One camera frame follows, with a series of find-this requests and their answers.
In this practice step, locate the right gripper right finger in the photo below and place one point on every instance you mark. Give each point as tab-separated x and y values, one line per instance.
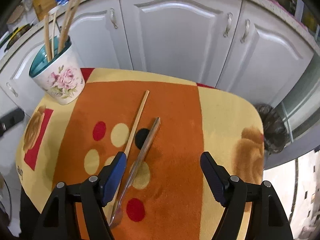
216	177

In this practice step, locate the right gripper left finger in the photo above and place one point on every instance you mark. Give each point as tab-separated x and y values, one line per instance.
110	177

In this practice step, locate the metal spoon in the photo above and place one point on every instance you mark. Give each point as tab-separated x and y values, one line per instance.
117	211

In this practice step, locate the wooden chopstick four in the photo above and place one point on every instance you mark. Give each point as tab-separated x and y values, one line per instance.
135	124

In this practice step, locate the wooden chopstick one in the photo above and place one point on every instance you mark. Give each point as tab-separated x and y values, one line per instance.
46	38

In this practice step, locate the light wooden chopstick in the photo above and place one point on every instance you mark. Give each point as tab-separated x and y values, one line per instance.
53	35

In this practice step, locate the wooden chopstick two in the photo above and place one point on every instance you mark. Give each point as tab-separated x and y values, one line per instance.
71	9

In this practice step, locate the floral utensil holder bucket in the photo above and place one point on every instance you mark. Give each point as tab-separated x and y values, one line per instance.
61	77

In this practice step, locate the black trash bag bin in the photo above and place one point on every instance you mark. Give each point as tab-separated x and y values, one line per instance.
275	132

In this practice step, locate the yellow black casserole pot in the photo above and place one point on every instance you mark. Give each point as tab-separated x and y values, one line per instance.
17	33

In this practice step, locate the round bamboo steamer tray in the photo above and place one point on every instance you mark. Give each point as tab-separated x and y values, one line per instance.
16	15

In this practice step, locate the white small bowl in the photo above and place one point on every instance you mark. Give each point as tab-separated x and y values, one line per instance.
53	12

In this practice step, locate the wooden cutting board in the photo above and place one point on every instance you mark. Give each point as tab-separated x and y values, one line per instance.
42	7

